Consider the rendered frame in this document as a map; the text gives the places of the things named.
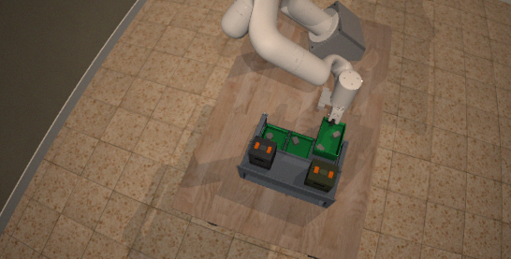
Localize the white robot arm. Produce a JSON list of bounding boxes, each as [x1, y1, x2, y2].
[[221, 0, 362, 110]]

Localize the dark olive tool case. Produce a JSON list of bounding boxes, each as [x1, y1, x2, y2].
[[304, 158, 339, 193]]

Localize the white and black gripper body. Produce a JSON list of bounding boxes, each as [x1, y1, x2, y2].
[[328, 107, 344, 124]]

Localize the black tool case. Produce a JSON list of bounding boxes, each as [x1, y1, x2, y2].
[[249, 136, 277, 170]]

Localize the green open-front bin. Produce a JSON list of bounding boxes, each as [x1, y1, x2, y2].
[[312, 117, 346, 161], [261, 124, 289, 150], [285, 132, 314, 159]]

